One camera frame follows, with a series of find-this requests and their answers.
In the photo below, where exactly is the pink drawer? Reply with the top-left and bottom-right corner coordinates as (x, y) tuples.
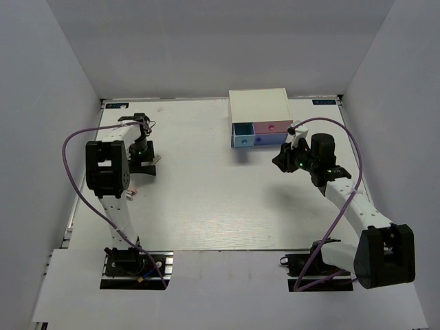
(253, 120), (292, 135)

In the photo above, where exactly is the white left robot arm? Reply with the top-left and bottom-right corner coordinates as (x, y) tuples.
(85, 113), (160, 274)

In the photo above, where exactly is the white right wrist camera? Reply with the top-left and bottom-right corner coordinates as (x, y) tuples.
(285, 120), (309, 149)

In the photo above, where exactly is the pink eraser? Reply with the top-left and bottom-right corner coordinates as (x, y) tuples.
(126, 187), (138, 200)

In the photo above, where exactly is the left blue table label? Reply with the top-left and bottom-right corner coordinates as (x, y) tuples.
(105, 102), (129, 109)

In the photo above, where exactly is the right blue table label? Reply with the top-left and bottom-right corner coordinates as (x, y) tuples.
(312, 99), (337, 105)

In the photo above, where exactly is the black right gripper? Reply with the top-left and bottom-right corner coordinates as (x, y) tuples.
(273, 137), (318, 173)

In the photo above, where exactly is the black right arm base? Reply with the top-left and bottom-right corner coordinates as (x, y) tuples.
(278, 252), (358, 293)

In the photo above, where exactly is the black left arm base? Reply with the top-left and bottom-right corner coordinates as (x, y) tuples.
(100, 247), (174, 291)

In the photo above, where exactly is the light blue small drawer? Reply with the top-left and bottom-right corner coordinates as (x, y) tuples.
(231, 123), (256, 149)

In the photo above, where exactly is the white drawer cabinet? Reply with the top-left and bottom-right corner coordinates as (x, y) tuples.
(229, 88), (292, 123)

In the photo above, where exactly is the blue wide drawer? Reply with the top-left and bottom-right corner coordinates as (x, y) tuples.
(254, 133), (287, 146)

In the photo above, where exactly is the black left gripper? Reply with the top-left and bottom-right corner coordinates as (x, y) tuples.
(126, 137), (156, 175)

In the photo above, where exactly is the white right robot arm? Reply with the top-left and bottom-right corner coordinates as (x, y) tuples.
(272, 133), (416, 292)

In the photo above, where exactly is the blue table label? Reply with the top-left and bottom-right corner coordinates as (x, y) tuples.
(105, 102), (129, 109)
(312, 99), (337, 105)

